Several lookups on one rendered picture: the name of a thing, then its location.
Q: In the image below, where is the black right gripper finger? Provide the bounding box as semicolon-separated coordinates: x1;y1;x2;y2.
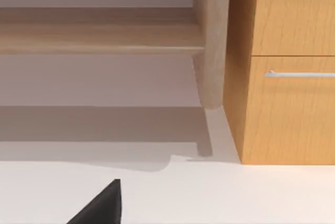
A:
66;178;123;224

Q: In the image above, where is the orange wooden cupboard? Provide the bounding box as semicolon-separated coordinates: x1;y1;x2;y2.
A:
222;0;335;166

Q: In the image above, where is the orange wooden drawer front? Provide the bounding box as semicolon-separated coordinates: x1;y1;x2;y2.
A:
241;55;335;166
251;0;335;57

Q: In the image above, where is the long metal handle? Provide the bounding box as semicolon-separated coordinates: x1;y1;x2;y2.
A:
264;70;335;79

